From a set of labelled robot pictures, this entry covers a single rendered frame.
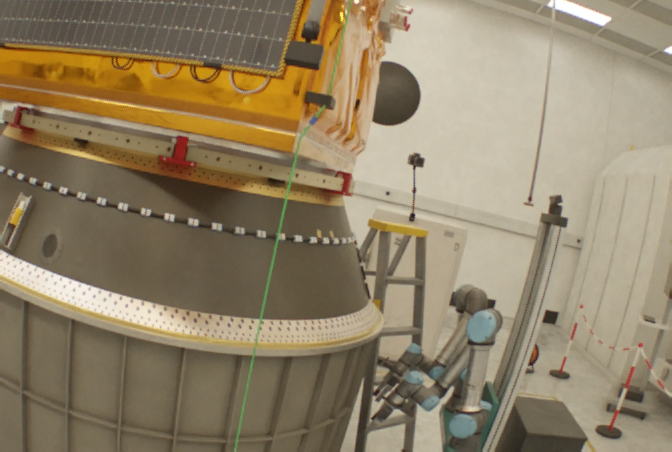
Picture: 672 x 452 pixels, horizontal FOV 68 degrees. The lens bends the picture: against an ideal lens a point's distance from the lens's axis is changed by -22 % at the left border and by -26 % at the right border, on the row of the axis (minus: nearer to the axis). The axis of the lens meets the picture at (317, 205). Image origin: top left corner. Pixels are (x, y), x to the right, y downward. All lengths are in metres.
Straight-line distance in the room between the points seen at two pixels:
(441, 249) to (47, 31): 4.67
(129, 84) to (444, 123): 8.40
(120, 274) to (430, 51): 8.70
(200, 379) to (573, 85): 9.36
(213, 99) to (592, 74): 9.46
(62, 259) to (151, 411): 0.57
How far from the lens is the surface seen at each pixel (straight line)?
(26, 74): 2.12
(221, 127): 1.73
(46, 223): 2.00
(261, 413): 2.09
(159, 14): 1.83
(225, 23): 1.74
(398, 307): 5.98
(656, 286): 7.47
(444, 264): 5.94
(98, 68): 1.93
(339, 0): 1.79
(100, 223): 1.93
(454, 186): 9.92
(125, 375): 1.90
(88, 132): 2.03
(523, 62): 10.39
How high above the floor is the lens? 1.72
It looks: 3 degrees down
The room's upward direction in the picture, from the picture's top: 13 degrees clockwise
